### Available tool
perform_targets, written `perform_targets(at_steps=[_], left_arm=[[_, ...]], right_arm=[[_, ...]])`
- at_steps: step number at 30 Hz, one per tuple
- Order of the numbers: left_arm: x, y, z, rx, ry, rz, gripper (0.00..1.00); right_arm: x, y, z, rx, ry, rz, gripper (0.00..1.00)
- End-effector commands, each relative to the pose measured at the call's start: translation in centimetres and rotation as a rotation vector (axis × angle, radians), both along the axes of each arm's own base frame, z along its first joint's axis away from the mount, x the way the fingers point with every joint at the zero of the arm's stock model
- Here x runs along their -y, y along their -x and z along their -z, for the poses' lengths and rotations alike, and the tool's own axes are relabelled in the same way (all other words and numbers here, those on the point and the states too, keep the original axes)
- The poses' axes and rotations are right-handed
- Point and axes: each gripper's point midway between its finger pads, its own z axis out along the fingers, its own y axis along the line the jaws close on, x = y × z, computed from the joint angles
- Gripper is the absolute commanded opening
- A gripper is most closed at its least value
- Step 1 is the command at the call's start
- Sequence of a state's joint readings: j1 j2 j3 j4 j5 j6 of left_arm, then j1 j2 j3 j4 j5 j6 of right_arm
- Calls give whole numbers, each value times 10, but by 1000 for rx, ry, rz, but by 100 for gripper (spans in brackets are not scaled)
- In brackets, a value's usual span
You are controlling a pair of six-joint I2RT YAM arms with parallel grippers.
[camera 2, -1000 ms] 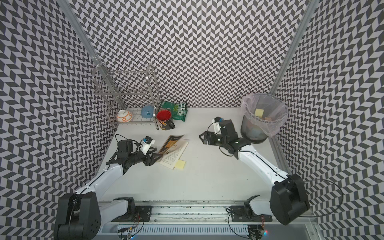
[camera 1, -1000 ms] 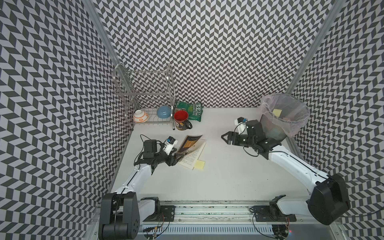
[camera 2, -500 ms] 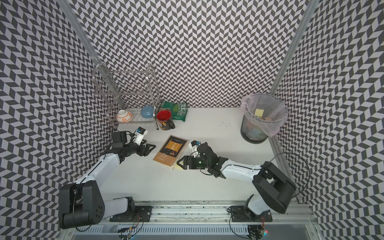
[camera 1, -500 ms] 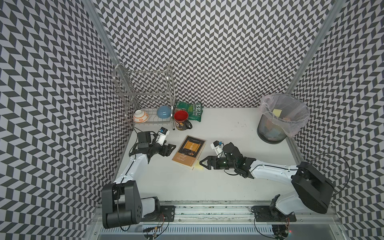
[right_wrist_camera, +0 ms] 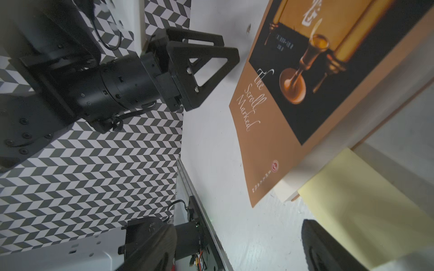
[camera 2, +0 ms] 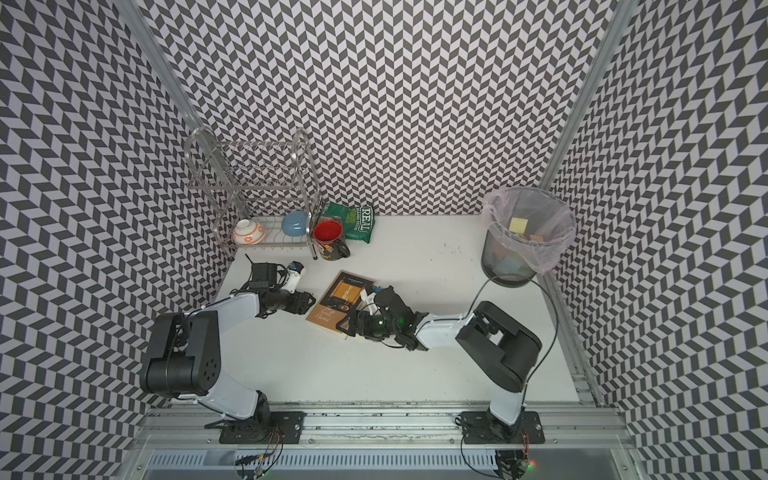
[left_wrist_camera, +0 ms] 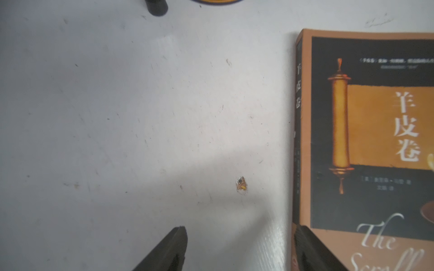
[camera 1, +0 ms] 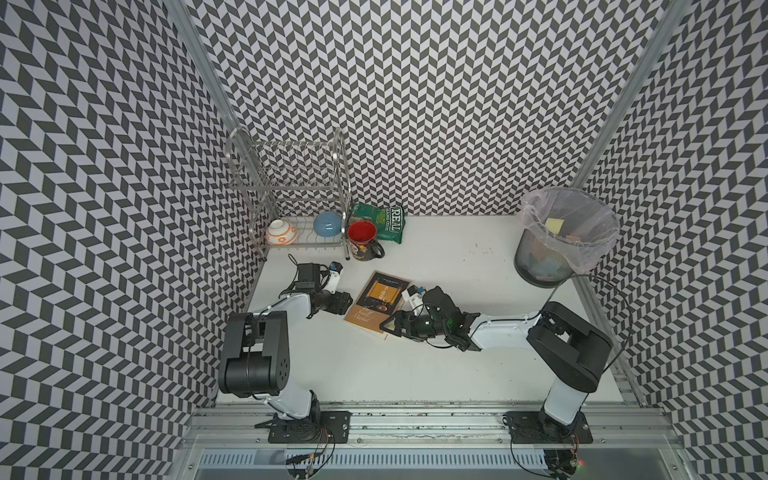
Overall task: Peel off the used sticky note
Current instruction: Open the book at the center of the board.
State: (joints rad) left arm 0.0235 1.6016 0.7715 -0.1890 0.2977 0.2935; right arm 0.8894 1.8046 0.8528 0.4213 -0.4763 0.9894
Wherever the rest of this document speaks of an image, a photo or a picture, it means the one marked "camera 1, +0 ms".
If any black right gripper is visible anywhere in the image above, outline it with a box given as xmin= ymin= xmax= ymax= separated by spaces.
xmin=378 ymin=311 xmax=448 ymax=342

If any brown black scroll book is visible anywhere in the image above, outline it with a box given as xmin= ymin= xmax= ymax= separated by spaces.
xmin=344 ymin=271 xmax=412 ymax=339

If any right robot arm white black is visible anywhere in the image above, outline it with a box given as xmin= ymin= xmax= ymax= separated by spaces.
xmin=379 ymin=287 xmax=613 ymax=431

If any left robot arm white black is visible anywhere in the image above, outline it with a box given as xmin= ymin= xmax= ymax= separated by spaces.
xmin=218 ymin=261 xmax=352 ymax=424

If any yellow sticky note in bin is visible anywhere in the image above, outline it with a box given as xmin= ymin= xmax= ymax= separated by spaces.
xmin=545 ymin=217 xmax=564 ymax=235

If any blue ceramic bowl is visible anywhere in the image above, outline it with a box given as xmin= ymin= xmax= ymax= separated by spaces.
xmin=313 ymin=211 xmax=343 ymax=238

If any white orange patterned bowl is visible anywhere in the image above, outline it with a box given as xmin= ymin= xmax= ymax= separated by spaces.
xmin=266 ymin=219 xmax=298 ymax=246

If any green snack bag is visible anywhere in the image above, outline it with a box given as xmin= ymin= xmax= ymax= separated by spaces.
xmin=352 ymin=202 xmax=407 ymax=244

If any mesh trash bin with liner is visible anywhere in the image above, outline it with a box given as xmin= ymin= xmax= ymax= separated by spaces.
xmin=514 ymin=186 xmax=620 ymax=288

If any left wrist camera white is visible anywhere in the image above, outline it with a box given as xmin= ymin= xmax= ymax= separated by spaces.
xmin=324 ymin=261 xmax=343 ymax=293

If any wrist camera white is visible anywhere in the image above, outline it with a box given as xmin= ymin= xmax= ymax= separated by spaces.
xmin=406 ymin=285 xmax=425 ymax=309
xmin=324 ymin=261 xmax=343 ymax=293

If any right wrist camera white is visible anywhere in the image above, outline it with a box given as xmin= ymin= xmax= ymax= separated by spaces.
xmin=406 ymin=285 xmax=425 ymax=309

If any silver wire dish rack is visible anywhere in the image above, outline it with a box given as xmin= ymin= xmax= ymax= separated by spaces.
xmin=224 ymin=127 xmax=353 ymax=259

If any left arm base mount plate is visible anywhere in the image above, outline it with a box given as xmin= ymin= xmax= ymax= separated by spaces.
xmin=267 ymin=410 xmax=352 ymax=445

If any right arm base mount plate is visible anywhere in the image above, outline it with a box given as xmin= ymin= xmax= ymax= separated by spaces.
xmin=502 ymin=410 xmax=594 ymax=445

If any aluminium front rail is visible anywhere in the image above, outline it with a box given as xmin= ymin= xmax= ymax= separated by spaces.
xmin=168 ymin=402 xmax=696 ymax=479

